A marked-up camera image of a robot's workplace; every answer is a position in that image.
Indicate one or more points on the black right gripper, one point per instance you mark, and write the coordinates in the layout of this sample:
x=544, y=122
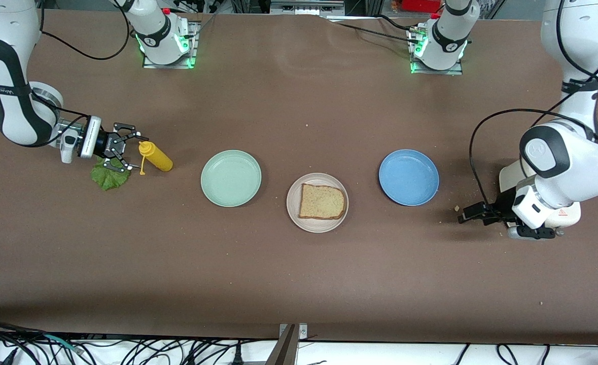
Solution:
x=107, y=144

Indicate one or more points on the yellow squeeze bottle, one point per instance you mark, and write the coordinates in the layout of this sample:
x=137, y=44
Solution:
x=159, y=159

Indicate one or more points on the mint green round plate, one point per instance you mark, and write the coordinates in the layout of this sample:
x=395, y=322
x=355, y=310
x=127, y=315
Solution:
x=231, y=178

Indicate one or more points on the small metal bracket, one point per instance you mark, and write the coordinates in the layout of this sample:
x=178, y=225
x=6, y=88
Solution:
x=303, y=332

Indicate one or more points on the grey electronic device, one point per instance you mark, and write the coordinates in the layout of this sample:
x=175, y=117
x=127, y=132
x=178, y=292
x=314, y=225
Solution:
x=306, y=6

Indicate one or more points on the blue round plate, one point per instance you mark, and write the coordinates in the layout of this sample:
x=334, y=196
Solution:
x=409, y=177

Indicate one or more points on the aluminium post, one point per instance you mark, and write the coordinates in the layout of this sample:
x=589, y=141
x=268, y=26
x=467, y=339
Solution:
x=283, y=350

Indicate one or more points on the white toaster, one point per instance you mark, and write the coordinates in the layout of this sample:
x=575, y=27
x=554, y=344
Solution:
x=507, y=177

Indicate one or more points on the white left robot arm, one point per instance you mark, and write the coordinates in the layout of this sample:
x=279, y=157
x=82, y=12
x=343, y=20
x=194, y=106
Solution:
x=572, y=167

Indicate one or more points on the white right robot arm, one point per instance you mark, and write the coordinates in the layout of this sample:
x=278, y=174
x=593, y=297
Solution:
x=12, y=101

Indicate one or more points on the beige round plate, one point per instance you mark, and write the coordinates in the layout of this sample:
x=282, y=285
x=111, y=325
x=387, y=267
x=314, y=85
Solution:
x=319, y=227

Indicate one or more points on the red box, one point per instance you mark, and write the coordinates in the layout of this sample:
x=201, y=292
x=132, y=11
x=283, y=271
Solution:
x=420, y=5

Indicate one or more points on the green lettuce leaf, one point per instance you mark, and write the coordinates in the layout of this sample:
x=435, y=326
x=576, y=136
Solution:
x=108, y=181

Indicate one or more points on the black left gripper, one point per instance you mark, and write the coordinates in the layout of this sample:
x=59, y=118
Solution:
x=502, y=201

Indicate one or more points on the bread slice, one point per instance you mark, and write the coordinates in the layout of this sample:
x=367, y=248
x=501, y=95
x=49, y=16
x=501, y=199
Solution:
x=321, y=203

